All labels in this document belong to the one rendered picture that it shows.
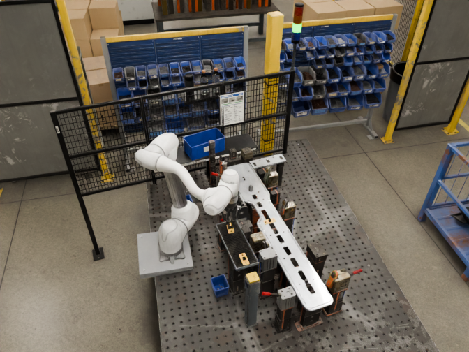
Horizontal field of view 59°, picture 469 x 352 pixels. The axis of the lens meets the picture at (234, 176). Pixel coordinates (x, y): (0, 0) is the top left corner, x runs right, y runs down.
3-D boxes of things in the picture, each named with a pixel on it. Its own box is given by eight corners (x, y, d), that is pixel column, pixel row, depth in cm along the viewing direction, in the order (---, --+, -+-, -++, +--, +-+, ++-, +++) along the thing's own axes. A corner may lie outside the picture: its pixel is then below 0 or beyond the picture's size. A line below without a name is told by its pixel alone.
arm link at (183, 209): (171, 232, 302) (186, 213, 317) (190, 237, 295) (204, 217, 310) (142, 142, 258) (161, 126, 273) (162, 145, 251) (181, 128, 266)
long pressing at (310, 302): (339, 302, 238) (340, 299, 237) (304, 313, 231) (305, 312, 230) (248, 162, 336) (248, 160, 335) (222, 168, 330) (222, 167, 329)
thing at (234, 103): (244, 122, 353) (245, 89, 333) (219, 127, 347) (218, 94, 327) (243, 121, 354) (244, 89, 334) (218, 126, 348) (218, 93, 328)
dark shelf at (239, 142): (257, 149, 348) (257, 147, 346) (151, 173, 323) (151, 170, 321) (248, 135, 363) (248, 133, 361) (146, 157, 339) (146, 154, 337)
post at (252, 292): (258, 324, 258) (261, 282, 230) (247, 328, 256) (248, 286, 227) (253, 314, 263) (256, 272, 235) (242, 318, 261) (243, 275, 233)
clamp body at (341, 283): (345, 311, 265) (356, 277, 242) (324, 319, 261) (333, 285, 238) (336, 298, 273) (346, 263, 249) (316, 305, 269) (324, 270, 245)
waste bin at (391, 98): (423, 126, 558) (441, 76, 511) (389, 130, 550) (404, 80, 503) (404, 107, 596) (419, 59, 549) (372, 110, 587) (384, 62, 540)
